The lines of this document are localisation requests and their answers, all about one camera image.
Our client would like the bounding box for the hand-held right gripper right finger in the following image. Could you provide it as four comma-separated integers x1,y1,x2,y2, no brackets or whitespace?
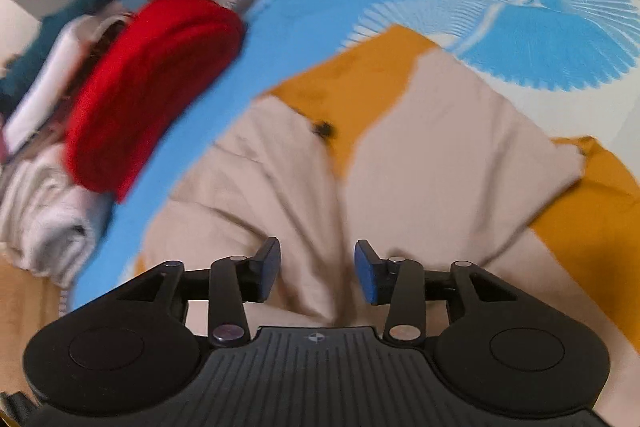
353,239,523,342

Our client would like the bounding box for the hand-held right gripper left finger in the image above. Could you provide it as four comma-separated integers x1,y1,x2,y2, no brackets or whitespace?
117,237,282,349

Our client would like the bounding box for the beige and mustard hoodie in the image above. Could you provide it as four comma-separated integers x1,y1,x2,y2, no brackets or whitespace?
131,24,640,427

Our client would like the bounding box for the red folded blanket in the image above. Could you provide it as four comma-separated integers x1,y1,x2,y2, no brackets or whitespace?
64,0,247,205

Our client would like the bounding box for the white folded fleece blanket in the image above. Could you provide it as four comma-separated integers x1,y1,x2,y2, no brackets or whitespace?
0,152,113,288

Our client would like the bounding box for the wooden headboard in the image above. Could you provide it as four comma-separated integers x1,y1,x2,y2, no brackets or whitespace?
0,257,71,398

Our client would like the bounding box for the white folded quilt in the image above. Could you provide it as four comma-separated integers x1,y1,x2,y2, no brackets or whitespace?
5,14,131,148

